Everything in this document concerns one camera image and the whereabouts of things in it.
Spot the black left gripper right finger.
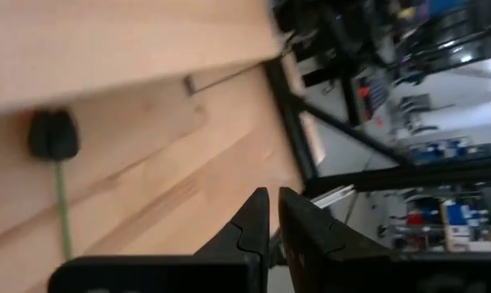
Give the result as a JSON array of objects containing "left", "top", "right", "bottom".
[{"left": 277, "top": 186, "right": 397, "bottom": 293}]

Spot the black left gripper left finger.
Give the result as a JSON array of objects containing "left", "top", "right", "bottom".
[{"left": 193, "top": 186, "right": 271, "bottom": 258}]

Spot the black artificial rose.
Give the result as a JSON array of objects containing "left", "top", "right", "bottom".
[{"left": 26, "top": 107, "right": 81, "bottom": 264}]

